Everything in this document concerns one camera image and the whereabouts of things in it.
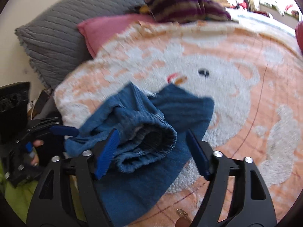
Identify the blue denim pants lace hem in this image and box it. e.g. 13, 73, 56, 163
65, 83, 214, 226

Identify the green sleeve forearm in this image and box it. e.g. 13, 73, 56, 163
0, 164, 86, 222

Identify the left hand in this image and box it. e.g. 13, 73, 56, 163
23, 140, 44, 166

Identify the right hand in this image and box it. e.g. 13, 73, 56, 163
175, 208, 192, 227

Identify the black box beside bed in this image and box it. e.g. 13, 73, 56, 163
1, 82, 30, 145

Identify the grey quilted pillow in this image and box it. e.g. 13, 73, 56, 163
15, 0, 144, 90

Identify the pink pillow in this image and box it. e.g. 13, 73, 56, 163
77, 14, 156, 58

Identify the peach white bunny blanket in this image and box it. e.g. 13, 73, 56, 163
54, 21, 302, 220

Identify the purple striped blanket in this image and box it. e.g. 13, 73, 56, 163
135, 0, 232, 24

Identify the red pillow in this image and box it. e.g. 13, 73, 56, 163
295, 21, 303, 52

